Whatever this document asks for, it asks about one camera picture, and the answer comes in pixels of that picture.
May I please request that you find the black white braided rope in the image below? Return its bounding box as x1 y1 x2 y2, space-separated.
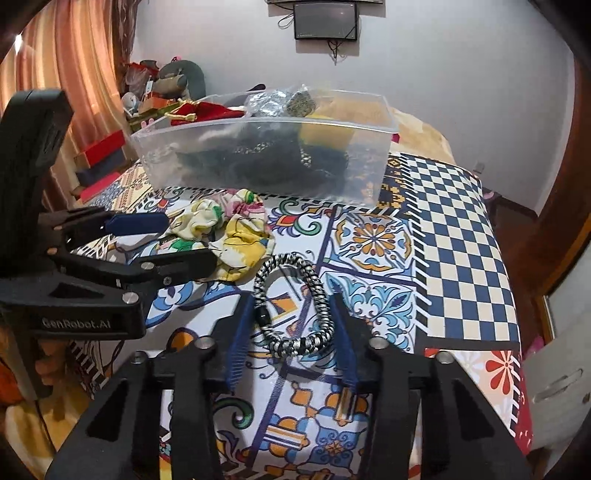
252 252 336 360

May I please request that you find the floral fabric scrunchie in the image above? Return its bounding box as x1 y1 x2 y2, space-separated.
155 188 276 282

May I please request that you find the red velvet pouch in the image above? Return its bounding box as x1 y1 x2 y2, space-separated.
165 101 245 126

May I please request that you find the black hat with chain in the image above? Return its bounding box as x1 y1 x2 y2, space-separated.
176 124 349 193

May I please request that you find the yellow sponge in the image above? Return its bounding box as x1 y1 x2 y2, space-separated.
298 113 356 151

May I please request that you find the silver glitter pouch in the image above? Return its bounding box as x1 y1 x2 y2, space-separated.
245 86 317 118

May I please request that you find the red gift box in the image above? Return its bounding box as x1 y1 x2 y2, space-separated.
74 130 125 170

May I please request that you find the green storage box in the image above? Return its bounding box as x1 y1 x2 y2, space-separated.
128 97 181 133

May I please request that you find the grey plush toy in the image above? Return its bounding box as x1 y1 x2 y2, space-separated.
152 60 206 100

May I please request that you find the orange curtain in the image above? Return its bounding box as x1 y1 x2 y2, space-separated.
1 1 133 210

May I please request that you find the clear plastic storage box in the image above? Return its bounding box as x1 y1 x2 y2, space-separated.
131 85 399 207

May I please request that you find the beige fleece blanket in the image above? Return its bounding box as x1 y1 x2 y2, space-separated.
312 98 456 165

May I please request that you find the brown wooden door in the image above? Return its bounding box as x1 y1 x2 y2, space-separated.
535 55 591 296

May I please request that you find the wall mounted black television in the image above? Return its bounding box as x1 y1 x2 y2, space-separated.
266 0 384 5

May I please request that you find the small black wall monitor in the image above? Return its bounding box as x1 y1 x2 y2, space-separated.
294 2 359 42

